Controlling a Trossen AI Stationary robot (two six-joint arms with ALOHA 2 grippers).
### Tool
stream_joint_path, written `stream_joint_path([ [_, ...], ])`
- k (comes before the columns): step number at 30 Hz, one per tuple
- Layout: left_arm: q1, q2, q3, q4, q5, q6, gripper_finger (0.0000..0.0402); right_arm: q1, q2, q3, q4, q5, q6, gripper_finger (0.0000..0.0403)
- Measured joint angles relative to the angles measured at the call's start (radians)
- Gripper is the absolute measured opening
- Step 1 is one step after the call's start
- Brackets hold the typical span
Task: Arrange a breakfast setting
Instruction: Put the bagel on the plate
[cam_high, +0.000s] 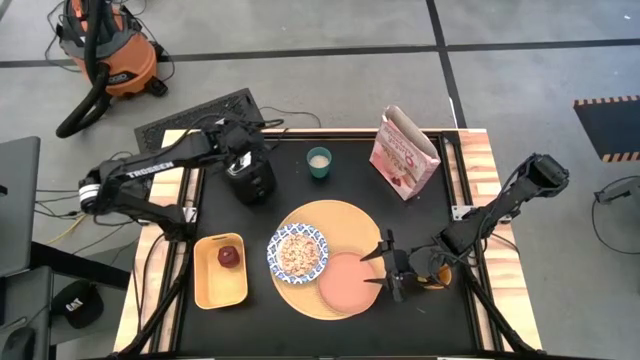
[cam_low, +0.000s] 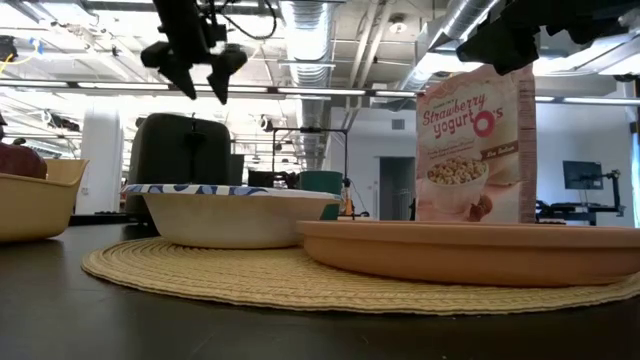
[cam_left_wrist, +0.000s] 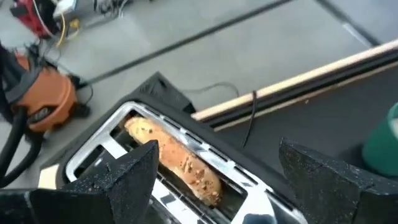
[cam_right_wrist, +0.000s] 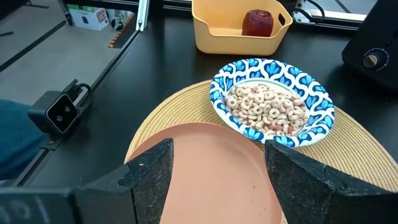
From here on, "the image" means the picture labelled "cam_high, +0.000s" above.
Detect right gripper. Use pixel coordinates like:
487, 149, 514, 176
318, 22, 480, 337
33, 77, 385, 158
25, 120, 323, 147
359, 229, 442, 304

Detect pink cereal box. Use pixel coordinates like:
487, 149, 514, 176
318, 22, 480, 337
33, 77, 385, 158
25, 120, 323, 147
368, 104, 442, 202

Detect blue patterned paper bowl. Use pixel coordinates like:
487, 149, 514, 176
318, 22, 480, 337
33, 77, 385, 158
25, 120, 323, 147
266, 222, 331, 286

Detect red apple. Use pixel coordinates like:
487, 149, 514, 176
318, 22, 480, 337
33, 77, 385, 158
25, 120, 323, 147
216, 244, 242, 270

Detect terracotta plate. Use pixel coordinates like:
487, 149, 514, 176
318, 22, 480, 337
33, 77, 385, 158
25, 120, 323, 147
317, 250, 384, 317

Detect black toaster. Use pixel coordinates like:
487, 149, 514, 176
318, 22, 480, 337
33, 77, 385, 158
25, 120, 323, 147
222, 149, 278, 206

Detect round wooden board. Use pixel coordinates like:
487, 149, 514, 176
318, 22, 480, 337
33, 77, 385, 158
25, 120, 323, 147
269, 199, 389, 322

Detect orange cup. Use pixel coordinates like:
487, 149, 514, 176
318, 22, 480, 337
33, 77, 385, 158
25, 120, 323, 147
418, 264, 453, 292

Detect black perforated floor mat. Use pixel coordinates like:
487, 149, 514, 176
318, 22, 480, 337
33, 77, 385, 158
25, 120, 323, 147
133, 87, 267, 154

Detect green cup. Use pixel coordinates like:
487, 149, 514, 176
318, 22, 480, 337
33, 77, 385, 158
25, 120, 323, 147
306, 146, 334, 180

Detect cereal flakes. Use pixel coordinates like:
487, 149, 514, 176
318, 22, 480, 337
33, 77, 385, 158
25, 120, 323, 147
277, 232, 322, 278

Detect orange shop vacuum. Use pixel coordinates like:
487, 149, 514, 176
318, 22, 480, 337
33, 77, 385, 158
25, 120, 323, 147
56, 0, 169, 99

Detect yellow plastic tray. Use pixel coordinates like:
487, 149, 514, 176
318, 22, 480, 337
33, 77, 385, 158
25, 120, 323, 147
192, 231, 250, 311

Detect black cap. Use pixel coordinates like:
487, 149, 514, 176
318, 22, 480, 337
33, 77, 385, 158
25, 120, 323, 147
50, 279, 106, 330

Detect grey laptop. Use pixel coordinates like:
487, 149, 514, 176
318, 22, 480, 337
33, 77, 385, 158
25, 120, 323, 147
0, 135, 42, 279

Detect grey stand foot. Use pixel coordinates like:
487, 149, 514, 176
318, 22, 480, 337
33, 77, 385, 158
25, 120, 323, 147
592, 175, 640, 207

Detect black hazard striped mat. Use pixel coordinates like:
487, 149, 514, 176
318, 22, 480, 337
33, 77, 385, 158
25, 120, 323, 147
572, 94, 640, 164

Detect black computer mouse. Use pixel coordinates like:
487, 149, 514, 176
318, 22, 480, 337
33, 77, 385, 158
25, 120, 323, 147
0, 326, 37, 360

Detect black toaster power cable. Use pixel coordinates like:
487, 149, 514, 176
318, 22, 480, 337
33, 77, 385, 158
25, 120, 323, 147
258, 105, 323, 151

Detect black vacuum hose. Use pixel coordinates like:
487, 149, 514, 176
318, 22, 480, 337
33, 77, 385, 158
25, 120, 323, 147
55, 0, 120, 140

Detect yellow cable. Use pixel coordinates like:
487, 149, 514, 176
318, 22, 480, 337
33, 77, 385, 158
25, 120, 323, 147
46, 213, 89, 247

